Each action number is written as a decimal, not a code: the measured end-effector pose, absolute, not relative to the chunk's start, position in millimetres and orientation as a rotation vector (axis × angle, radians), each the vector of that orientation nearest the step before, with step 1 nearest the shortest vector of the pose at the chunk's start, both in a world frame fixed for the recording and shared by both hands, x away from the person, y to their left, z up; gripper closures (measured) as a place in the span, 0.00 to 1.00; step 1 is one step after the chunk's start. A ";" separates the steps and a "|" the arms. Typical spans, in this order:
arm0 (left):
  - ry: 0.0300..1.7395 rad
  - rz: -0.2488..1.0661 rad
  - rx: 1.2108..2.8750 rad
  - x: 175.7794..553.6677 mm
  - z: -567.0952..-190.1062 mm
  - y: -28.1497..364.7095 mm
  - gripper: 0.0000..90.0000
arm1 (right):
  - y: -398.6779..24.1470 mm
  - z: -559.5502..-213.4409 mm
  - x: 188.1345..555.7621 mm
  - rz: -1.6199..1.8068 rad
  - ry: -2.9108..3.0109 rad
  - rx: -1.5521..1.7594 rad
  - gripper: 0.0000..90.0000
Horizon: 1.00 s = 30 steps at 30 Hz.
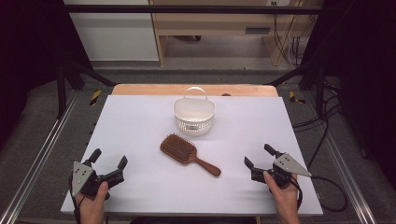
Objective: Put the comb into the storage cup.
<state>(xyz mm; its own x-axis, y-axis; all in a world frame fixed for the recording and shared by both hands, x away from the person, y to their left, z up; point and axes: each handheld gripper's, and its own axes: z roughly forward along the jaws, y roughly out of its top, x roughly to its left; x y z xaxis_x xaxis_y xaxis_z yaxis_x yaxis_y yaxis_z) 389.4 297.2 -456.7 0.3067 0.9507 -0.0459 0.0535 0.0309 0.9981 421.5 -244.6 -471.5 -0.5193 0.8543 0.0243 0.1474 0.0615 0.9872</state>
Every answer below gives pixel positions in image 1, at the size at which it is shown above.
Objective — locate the white table cover sheet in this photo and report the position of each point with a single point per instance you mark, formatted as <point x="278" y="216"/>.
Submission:
<point x="140" y="140"/>

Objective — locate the aluminium floor rail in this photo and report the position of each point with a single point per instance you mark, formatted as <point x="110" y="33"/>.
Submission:
<point x="345" y="174"/>
<point x="40" y="152"/>

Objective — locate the yellow black tape marker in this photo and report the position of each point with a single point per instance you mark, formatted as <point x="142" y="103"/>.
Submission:
<point x="95" y="97"/>

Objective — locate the white plastic basket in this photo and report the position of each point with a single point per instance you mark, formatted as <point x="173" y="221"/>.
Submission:
<point x="194" y="119"/>

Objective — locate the white cabinet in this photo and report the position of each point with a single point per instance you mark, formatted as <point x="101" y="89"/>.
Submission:
<point x="115" y="37"/>

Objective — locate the black horizontal frame bar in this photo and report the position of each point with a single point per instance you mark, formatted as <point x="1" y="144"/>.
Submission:
<point x="186" y="9"/>

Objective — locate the black frame strut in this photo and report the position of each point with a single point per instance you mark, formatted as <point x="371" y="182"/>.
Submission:
<point x="90" y="74"/>
<point x="299" y="72"/>

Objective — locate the black curtain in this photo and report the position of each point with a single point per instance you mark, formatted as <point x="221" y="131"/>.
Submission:
<point x="364" y="62"/>
<point x="28" y="46"/>

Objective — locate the grey desk socket strip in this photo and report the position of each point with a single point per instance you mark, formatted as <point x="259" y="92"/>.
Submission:
<point x="257" y="30"/>

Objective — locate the light wooden desk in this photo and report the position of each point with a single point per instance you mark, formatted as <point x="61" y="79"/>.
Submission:
<point x="211" y="23"/>

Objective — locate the brown wooden hairbrush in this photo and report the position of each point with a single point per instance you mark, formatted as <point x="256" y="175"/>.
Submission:
<point x="180" y="150"/>

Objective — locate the wooden table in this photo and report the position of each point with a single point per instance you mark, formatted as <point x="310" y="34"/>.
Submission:
<point x="149" y="89"/>

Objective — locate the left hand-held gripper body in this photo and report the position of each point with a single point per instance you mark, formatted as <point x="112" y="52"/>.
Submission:
<point x="81" y="177"/>

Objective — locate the person's right hand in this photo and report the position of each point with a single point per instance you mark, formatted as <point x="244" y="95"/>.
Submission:
<point x="285" y="199"/>

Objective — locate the person's left hand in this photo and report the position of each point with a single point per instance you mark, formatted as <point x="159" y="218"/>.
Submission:
<point x="91" y="205"/>

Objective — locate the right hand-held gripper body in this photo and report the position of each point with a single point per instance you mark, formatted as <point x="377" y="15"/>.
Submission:
<point x="288" y="165"/>

